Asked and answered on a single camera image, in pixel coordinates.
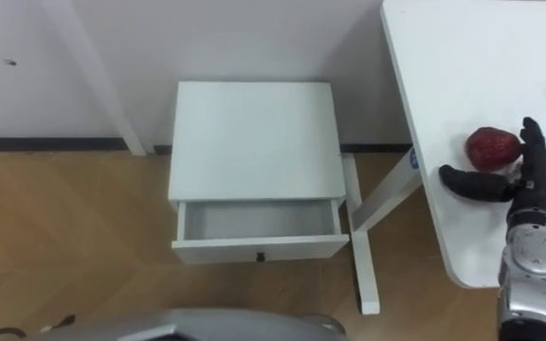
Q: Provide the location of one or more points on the robot body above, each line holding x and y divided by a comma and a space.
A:
192, 327

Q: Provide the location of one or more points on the white desk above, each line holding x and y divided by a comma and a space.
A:
481, 71

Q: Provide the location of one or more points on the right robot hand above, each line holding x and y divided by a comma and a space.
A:
538, 180

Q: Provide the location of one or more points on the red strawberry soft toy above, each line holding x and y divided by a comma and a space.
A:
492, 148

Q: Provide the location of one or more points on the open white drawer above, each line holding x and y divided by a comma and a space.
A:
259, 227

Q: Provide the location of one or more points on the white bedside cabinet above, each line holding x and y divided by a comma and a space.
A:
256, 142

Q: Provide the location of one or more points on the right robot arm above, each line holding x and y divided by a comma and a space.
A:
533, 274

